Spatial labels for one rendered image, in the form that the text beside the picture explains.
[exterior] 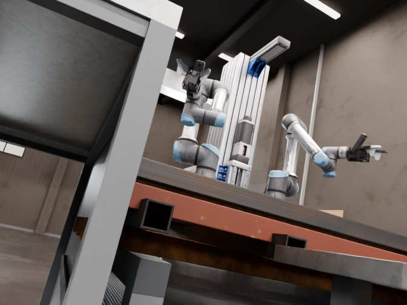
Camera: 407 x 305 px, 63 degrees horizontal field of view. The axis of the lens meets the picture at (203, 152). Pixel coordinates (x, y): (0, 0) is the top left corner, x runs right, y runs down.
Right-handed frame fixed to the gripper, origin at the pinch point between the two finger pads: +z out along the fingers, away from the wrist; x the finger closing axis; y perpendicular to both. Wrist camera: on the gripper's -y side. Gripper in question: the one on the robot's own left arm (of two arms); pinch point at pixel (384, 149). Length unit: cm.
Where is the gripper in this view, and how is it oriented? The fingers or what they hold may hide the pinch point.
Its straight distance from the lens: 215.6
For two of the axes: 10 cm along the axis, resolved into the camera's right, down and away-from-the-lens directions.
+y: -1.3, 9.8, -1.6
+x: -6.3, -2.1, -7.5
